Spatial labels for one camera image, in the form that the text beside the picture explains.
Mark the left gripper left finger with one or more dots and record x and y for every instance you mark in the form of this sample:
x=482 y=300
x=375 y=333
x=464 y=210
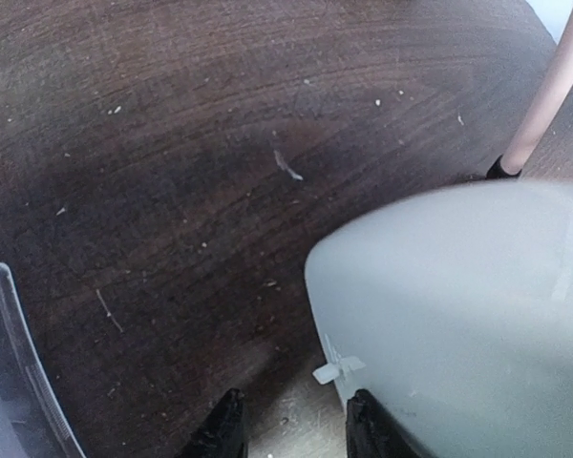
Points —
x=222 y=434

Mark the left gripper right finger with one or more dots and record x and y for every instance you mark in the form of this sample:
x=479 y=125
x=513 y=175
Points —
x=371 y=431

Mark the white metronome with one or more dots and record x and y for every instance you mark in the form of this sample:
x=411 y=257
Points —
x=454 y=309

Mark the clear metronome front cover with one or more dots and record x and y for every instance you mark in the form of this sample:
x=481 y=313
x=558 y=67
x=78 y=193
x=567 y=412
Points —
x=32 y=422

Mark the pink music stand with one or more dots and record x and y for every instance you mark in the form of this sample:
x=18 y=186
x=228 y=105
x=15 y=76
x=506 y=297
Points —
x=555 y=87

